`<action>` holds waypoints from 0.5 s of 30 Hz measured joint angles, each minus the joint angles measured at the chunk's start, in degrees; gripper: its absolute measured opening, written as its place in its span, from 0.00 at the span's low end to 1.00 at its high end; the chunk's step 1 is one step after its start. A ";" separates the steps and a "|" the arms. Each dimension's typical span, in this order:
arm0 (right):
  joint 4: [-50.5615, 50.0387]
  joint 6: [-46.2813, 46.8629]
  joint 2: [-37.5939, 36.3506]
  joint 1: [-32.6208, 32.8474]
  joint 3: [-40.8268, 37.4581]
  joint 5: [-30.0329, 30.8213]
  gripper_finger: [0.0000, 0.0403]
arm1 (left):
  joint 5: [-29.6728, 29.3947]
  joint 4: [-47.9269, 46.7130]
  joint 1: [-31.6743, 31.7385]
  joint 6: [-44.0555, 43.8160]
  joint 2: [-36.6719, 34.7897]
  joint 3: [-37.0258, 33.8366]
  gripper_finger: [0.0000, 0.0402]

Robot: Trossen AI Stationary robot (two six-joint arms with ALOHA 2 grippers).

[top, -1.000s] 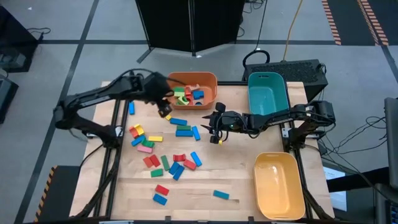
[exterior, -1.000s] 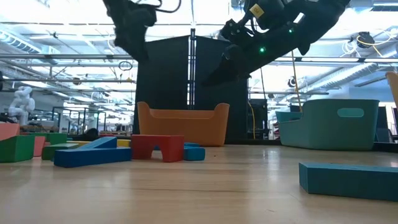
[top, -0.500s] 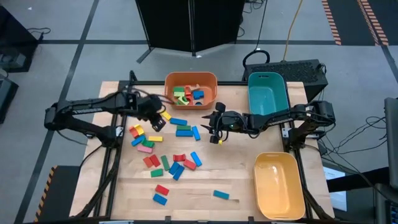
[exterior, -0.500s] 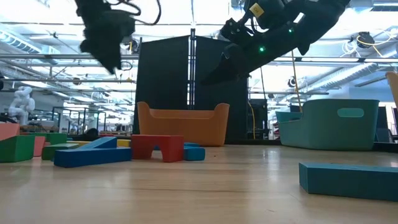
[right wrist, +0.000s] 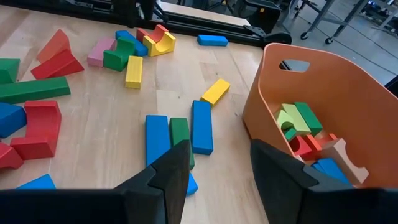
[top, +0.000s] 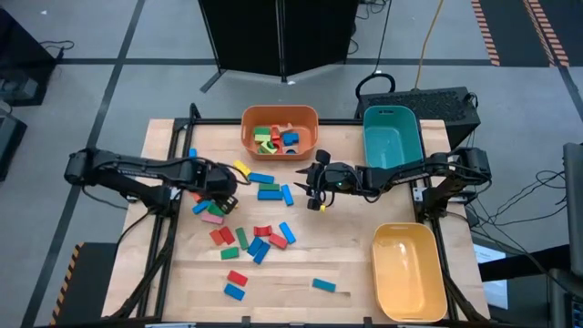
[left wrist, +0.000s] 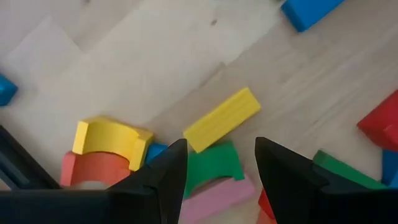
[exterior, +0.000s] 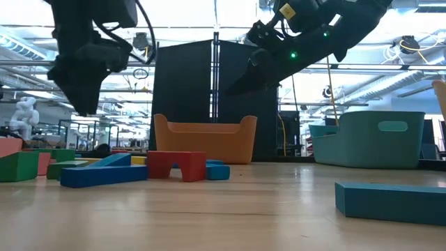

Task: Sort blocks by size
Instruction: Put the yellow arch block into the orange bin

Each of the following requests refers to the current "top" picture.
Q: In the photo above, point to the lime green wooden block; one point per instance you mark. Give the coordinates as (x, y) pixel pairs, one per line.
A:
(262, 138)

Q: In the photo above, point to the yellow wooden block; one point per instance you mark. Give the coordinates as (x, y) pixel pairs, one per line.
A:
(242, 168)

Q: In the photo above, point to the teal plastic bin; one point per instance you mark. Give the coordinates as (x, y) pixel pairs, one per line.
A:
(391, 141)

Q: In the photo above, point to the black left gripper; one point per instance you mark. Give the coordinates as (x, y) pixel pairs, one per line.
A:
(218, 180)

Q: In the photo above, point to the grey box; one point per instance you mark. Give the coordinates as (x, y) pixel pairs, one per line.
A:
(18, 89)

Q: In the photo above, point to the black mat orange stripes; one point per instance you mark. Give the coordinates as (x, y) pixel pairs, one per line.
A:
(510, 27)

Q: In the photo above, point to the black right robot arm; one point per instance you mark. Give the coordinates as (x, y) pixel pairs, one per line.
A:
(410, 173)

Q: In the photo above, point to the red wooden arch block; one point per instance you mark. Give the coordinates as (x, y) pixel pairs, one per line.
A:
(257, 230)

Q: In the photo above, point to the black equipment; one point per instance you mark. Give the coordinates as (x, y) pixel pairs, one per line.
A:
(9, 146)

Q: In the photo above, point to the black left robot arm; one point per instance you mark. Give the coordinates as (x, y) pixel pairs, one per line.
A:
(136, 166)

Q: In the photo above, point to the teal wooden block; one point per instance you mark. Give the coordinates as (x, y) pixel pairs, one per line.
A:
(324, 285)

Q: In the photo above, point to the yellow plastic bin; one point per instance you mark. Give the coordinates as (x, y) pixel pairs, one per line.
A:
(410, 273)

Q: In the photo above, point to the silver mounting bracket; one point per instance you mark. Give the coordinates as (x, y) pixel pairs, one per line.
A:
(421, 193)

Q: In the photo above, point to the lime green arch block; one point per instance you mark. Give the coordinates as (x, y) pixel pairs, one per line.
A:
(264, 148)

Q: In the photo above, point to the black bar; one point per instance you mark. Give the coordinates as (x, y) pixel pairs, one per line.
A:
(524, 266)

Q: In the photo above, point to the blue wooden block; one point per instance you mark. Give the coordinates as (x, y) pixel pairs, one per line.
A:
(290, 138)
(201, 207)
(287, 232)
(287, 195)
(261, 178)
(270, 195)
(192, 153)
(261, 253)
(234, 292)
(255, 246)

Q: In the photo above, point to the pink wooden block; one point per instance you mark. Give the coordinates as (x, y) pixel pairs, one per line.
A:
(212, 219)

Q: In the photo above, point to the small green wooden block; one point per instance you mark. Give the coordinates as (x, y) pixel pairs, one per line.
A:
(262, 130)

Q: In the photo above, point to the black perforated computer case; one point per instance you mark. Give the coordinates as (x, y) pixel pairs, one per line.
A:
(432, 107)

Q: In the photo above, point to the orange plastic bin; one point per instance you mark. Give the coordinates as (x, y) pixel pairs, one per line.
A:
(303, 125)

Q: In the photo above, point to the black mat hazard stripe edge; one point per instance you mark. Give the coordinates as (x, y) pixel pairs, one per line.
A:
(91, 282)

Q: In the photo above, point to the dark desk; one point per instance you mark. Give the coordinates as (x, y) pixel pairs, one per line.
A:
(23, 45)

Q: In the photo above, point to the white paper sheet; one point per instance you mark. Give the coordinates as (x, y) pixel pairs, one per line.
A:
(494, 291)

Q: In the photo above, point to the orange-red wooden block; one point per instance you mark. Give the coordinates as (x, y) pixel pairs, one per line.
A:
(217, 238)
(275, 133)

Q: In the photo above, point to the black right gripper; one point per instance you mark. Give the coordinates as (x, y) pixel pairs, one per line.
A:
(339, 177)

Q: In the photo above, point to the dark grey equipment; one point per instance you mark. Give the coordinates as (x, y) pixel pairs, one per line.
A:
(567, 300)

